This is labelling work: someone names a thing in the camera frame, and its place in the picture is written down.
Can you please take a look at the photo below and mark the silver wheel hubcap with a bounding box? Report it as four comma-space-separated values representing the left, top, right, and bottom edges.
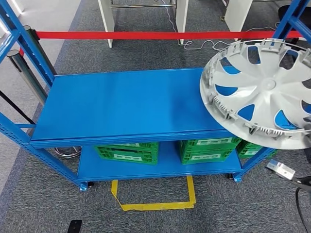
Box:
199, 38, 311, 150

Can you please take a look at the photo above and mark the blue metal shelf rack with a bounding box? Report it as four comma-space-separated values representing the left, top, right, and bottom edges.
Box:
0, 0, 311, 193

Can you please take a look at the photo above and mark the red barrier belt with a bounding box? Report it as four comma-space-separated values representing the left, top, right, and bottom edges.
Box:
36, 30, 303, 40

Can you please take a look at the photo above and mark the white desk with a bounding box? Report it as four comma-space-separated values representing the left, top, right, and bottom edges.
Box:
97, 0, 189, 49
217, 0, 279, 33

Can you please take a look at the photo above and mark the black robot foot plate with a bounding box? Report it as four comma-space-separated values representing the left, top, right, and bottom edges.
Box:
67, 220, 82, 233

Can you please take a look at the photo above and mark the black office chair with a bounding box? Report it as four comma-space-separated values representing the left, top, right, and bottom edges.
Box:
278, 4, 311, 44

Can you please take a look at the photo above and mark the dark stanchion post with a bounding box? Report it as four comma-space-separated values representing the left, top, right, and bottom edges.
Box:
23, 25, 57, 76

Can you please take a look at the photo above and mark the chrome stanchion post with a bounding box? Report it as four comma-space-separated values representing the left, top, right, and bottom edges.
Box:
7, 50, 48, 105

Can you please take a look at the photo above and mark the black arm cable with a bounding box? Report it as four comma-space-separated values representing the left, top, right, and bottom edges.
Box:
294, 187, 311, 233

